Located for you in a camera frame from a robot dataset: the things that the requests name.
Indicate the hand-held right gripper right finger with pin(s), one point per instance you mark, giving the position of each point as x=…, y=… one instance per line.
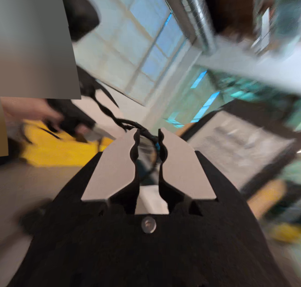
x=185, y=171

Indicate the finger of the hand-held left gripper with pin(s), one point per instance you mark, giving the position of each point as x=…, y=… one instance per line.
x=98, y=134

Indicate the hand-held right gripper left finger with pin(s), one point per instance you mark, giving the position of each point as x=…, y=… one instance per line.
x=112, y=169

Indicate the yellow plastic bin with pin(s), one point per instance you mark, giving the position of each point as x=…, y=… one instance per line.
x=58, y=153

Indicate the person's left forearm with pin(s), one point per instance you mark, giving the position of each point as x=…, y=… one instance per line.
x=11, y=110

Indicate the instruction board with plastic cover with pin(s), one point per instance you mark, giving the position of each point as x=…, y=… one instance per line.
x=235, y=146

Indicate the large paned window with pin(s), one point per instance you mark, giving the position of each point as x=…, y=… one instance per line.
x=131, y=45

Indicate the silver round ventilation duct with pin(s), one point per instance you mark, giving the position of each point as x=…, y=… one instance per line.
x=199, y=21

